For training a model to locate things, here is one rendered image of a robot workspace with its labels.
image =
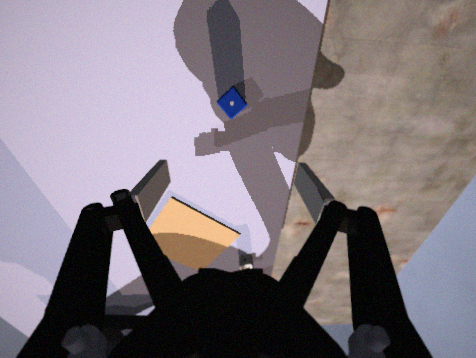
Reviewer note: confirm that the blue die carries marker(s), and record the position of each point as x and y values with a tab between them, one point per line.
232	102

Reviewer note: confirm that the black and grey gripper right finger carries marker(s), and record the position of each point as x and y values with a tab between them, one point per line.
382	328

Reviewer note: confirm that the white die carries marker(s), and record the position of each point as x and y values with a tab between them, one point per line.
245	261

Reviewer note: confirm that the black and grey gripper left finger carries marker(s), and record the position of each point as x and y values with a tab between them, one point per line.
73	320

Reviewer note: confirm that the tan flat mat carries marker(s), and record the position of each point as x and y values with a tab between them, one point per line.
190	237

